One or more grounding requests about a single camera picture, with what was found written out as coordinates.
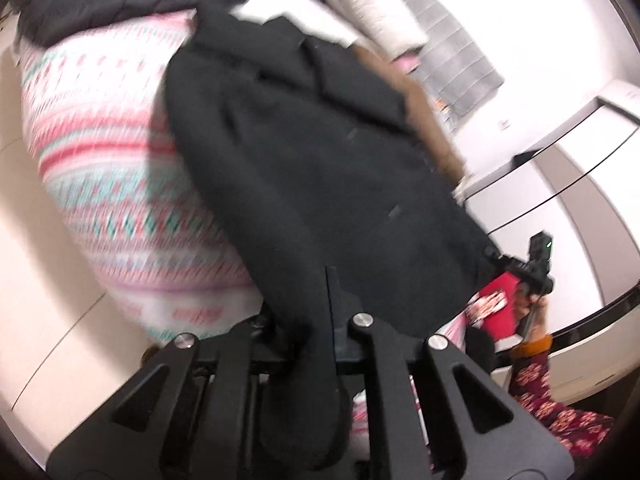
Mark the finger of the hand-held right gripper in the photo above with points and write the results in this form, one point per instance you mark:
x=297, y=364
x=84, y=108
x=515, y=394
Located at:
x=492, y=256

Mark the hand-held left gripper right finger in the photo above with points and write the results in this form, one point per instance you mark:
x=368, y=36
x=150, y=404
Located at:
x=350, y=340

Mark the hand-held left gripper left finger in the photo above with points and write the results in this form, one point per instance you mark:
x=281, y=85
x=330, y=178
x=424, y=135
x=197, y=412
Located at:
x=235, y=360

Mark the black button coat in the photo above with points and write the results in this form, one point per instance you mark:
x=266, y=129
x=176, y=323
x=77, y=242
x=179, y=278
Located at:
x=325, y=185

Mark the person's right forearm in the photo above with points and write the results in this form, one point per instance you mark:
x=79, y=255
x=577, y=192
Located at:
x=555, y=400

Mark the person's right hand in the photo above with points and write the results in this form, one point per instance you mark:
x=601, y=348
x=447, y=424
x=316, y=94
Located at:
x=531, y=312

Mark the red chair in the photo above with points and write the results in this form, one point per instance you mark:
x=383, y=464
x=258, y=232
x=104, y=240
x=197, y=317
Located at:
x=502, y=310

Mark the white wardrobe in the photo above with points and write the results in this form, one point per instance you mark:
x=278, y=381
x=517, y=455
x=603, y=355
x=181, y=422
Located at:
x=575, y=185

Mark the brown cloth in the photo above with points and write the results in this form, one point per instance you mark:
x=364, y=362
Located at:
x=435, y=125

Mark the grey padded headboard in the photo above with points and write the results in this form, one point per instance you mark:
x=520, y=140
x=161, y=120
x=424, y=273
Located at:
x=450, y=60

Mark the patterned knit-print bedspread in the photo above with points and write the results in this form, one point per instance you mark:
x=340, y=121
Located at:
x=125, y=185

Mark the small pink cloth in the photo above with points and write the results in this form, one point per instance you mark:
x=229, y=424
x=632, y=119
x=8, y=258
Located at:
x=406, y=64

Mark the white pillow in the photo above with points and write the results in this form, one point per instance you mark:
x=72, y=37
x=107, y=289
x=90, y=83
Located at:
x=375, y=0

